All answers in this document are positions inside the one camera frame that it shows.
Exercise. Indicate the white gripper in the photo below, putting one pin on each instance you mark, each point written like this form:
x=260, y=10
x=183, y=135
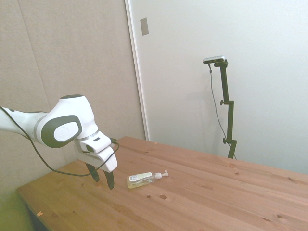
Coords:
x=108, y=160

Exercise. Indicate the black camera stand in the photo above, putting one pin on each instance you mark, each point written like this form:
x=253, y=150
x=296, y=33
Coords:
x=228, y=108

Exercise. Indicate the grey wall plate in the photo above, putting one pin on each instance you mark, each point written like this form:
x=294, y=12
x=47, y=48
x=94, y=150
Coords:
x=144, y=26

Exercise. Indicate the clear sanitizer pump bottle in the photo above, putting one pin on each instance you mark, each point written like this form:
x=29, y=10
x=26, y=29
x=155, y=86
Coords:
x=140, y=180

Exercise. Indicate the silver exterior camera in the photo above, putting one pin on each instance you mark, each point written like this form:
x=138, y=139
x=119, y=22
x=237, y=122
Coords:
x=214, y=59

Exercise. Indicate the white vertical wall trim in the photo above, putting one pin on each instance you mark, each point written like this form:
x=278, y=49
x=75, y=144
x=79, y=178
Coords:
x=137, y=72

